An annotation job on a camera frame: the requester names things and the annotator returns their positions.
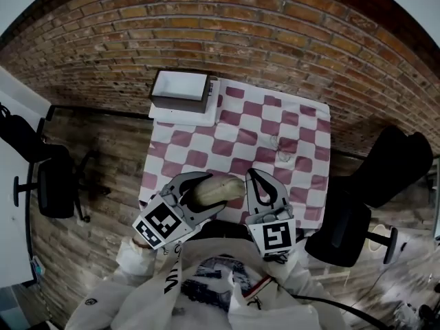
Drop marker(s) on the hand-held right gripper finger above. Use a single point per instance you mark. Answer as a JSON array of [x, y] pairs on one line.
[[283, 198], [250, 198]]

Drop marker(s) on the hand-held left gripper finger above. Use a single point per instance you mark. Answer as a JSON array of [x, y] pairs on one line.
[[175, 182], [206, 213]]

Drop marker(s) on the flat white box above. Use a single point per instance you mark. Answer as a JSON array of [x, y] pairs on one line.
[[182, 119]]

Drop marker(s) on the person's left forearm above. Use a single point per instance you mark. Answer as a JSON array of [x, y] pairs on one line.
[[137, 258]]

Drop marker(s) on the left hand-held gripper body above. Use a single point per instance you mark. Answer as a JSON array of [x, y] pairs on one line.
[[159, 220]]

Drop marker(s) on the brown box white inside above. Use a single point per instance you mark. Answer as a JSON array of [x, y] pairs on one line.
[[178, 105]]

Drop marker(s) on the grey desk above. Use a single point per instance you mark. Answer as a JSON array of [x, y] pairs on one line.
[[436, 198]]

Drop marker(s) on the white tape roll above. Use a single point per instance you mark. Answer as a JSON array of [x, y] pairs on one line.
[[377, 241]]

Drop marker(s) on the small teal packet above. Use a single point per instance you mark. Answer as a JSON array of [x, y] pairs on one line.
[[38, 267]]

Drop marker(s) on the white desk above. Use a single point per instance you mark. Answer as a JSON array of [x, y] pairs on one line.
[[12, 201]]

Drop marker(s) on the person's black trousers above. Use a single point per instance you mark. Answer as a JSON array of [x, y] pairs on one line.
[[223, 230]]

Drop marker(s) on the person's right forearm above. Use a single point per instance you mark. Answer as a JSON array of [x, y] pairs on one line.
[[292, 277]]

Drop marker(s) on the black office chair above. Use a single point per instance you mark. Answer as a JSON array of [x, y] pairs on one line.
[[55, 191], [388, 170]]

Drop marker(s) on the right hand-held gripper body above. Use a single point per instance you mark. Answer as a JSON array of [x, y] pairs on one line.
[[275, 237]]

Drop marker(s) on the pink white checkered tablecloth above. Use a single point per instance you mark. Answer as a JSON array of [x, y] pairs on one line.
[[247, 132]]

